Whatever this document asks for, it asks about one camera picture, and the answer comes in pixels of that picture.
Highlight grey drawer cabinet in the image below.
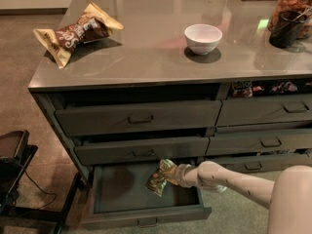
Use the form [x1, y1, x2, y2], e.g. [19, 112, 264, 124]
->
[27, 0, 312, 231]

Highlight black cup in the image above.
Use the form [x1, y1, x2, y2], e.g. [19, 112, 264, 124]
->
[269, 10, 307, 49]

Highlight green jalapeno chip bag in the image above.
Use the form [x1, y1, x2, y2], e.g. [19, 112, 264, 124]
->
[145, 159, 173, 197]

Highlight white ceramic bowl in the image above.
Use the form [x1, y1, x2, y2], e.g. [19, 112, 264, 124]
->
[184, 24, 222, 55]

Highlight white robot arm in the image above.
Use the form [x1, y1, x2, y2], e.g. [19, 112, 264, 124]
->
[165, 161, 312, 234]

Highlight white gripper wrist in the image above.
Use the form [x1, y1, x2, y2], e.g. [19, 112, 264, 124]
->
[165, 163, 198, 188]

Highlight middle left drawer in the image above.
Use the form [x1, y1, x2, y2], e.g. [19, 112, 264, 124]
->
[75, 136, 210, 165]

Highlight top left drawer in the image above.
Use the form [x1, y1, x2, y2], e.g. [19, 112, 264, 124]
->
[56, 100, 221, 137]

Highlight open bottom left drawer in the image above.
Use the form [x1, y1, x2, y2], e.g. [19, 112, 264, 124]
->
[81, 162, 212, 230]

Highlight brown and yellow chip bag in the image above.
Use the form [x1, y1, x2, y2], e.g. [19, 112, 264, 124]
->
[33, 2, 124, 68]

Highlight middle right drawer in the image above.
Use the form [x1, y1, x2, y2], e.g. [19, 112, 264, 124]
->
[207, 133, 312, 156]

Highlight top right drawer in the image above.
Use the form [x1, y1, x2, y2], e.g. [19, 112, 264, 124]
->
[216, 95, 312, 127]

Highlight glass jar of nuts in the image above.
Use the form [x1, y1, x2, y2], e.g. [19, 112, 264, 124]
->
[267, 0, 312, 40]

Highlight snack packets in drawer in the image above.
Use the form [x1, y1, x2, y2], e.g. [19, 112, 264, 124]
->
[229, 79, 312, 98]

